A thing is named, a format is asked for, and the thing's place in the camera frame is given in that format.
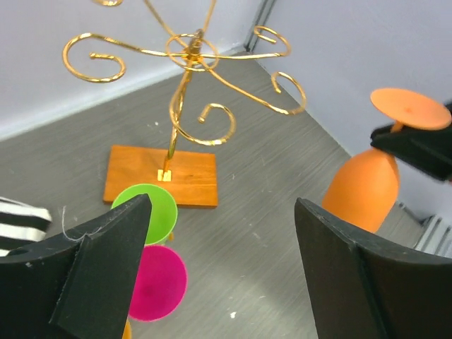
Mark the orange plastic wine glass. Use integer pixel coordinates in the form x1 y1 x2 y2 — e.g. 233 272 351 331
321 88 451 233

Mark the gold wire wine glass rack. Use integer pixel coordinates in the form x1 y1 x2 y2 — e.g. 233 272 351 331
62 0 308 210

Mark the magenta plastic wine glass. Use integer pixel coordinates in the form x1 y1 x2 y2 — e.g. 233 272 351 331
129 245 189 322

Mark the green plastic wine glass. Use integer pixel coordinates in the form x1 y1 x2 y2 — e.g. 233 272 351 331
111 184 178 246

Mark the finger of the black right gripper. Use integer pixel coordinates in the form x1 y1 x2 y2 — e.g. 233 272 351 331
370 124 451 182

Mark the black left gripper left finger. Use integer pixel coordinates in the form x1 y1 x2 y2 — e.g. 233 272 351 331
1 194 152 338

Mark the yellow-orange plastic wine glass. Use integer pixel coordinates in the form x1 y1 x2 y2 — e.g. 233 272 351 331
122 319 132 339

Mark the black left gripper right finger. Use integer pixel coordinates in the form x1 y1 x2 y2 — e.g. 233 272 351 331
295 198 451 338

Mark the black white striped cloth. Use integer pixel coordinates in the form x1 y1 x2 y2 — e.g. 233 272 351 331
1 197 52 256

